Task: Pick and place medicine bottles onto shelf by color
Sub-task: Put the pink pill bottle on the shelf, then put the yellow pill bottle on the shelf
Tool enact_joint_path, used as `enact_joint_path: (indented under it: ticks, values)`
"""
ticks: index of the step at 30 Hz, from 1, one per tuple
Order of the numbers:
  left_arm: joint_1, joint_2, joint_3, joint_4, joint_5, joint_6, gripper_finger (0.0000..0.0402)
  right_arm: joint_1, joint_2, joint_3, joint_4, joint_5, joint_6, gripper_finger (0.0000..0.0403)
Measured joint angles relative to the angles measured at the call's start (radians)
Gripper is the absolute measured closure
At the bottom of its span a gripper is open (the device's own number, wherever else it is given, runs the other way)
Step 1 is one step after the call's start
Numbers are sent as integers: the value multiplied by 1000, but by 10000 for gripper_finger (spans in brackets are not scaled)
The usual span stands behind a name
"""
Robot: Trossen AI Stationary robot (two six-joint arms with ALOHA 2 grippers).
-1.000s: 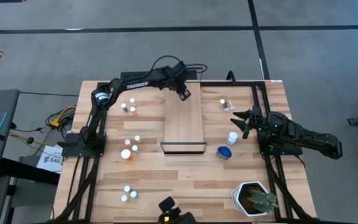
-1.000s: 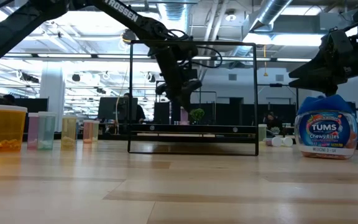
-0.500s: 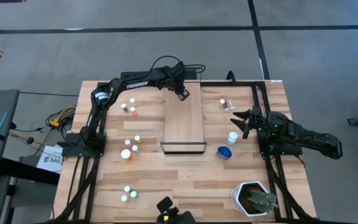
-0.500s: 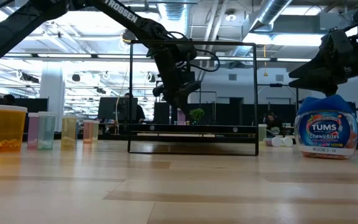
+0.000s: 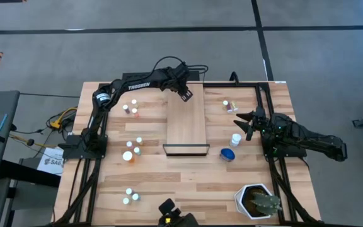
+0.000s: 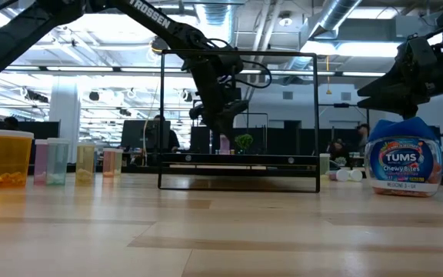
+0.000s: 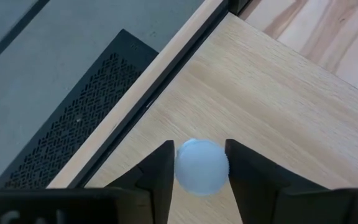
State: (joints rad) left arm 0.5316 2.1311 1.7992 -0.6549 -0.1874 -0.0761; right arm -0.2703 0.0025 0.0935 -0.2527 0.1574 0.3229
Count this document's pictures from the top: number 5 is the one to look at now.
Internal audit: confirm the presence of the green cactus plant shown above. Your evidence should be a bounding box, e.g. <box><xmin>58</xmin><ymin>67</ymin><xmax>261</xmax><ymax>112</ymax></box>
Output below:
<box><xmin>250</xmin><ymin>190</ymin><xmax>283</xmax><ymax>217</ymax></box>

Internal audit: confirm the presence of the white angular plant pot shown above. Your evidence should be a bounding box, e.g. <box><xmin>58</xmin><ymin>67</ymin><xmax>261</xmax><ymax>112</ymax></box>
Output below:
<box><xmin>234</xmin><ymin>183</ymin><xmax>282</xmax><ymax>221</ymax></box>

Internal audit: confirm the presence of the blue round bottle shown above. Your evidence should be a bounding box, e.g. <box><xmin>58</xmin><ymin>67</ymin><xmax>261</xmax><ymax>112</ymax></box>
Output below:
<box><xmin>219</xmin><ymin>148</ymin><xmax>236</xmax><ymax>163</ymax></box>

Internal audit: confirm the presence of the black device with yellow mark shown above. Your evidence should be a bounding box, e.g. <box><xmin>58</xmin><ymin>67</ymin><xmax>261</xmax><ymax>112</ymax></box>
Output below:
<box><xmin>158</xmin><ymin>197</ymin><xmax>200</xmax><ymax>227</ymax></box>

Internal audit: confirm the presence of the yellow cable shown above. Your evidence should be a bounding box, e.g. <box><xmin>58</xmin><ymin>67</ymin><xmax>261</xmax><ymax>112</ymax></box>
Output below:
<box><xmin>49</xmin><ymin>107</ymin><xmax>78</xmax><ymax>129</ymax></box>

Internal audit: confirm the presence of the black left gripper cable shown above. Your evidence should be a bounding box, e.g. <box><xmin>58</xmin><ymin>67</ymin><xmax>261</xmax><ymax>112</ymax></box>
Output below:
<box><xmin>151</xmin><ymin>55</ymin><xmax>209</xmax><ymax>83</ymax></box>

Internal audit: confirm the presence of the white printed paper sheet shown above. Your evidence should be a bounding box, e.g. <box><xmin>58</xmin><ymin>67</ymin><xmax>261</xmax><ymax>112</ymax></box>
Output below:
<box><xmin>37</xmin><ymin>147</ymin><xmax>65</xmax><ymax>176</ymax></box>

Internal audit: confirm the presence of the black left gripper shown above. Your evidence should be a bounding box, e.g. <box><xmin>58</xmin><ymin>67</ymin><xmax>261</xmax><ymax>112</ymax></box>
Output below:
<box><xmin>165</xmin><ymin>62</ymin><xmax>194</xmax><ymax>103</ymax></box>

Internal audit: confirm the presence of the black perforated power strip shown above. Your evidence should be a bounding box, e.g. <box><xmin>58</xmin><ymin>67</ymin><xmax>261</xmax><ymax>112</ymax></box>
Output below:
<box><xmin>122</xmin><ymin>70</ymin><xmax>200</xmax><ymax>82</ymax></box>

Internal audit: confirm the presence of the black cable loop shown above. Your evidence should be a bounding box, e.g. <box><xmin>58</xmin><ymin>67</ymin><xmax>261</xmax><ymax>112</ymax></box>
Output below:
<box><xmin>229</xmin><ymin>71</ymin><xmax>241</xmax><ymax>85</ymax></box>

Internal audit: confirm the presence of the white supplement bottle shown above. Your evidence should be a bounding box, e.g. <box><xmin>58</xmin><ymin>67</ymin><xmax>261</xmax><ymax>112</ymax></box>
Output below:
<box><xmin>229</xmin><ymin>133</ymin><xmax>243</xmax><ymax>148</ymax></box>

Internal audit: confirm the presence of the large orange pill bottle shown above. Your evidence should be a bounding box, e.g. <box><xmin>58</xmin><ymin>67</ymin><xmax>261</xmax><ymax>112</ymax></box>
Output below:
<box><xmin>122</xmin><ymin>151</ymin><xmax>136</xmax><ymax>164</ymax></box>

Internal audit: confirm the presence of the black table beam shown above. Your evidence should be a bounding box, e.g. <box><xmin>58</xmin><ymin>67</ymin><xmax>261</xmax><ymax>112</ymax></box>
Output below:
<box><xmin>0</xmin><ymin>159</ymin><xmax>62</xmax><ymax>189</ymax></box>

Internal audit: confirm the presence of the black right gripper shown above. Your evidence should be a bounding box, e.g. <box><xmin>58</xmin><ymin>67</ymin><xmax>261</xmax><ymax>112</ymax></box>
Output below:
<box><xmin>233</xmin><ymin>106</ymin><xmax>277</xmax><ymax>142</ymax></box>

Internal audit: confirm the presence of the grey desk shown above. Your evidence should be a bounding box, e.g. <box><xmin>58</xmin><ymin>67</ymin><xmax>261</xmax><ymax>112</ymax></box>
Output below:
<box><xmin>0</xmin><ymin>90</ymin><xmax>21</xmax><ymax>227</ymax></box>

